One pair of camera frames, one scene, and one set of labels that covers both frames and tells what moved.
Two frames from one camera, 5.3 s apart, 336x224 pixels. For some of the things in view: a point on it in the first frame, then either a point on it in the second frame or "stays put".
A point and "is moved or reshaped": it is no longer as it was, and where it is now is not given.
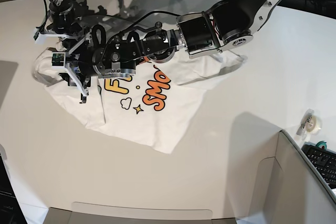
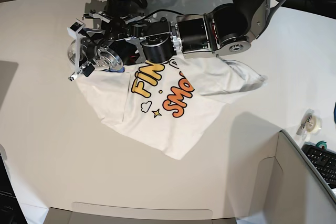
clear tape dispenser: x=310 y=124 stays put
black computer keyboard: x=324 y=160 stays put
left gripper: x=73 y=31 to x=108 y=18
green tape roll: x=322 y=143 stays put
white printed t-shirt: x=149 y=109 is moved or reshaped
